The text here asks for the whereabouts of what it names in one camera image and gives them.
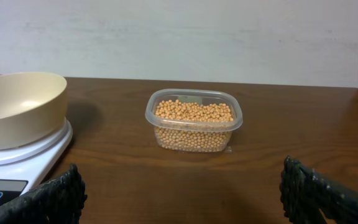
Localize soybeans in container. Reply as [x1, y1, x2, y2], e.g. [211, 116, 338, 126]
[154, 100, 234, 152]

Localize white digital kitchen scale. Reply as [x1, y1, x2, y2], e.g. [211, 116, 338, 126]
[0, 120, 73, 206]

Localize clear plastic container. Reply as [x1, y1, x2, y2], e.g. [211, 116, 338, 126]
[145, 89, 243, 153]

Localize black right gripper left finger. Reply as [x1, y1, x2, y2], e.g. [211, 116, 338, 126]
[0, 164, 87, 224]

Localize cream bowl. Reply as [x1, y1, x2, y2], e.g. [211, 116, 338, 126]
[0, 72, 68, 150]

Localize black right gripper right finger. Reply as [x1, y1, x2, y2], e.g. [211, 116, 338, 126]
[279, 156, 358, 224]

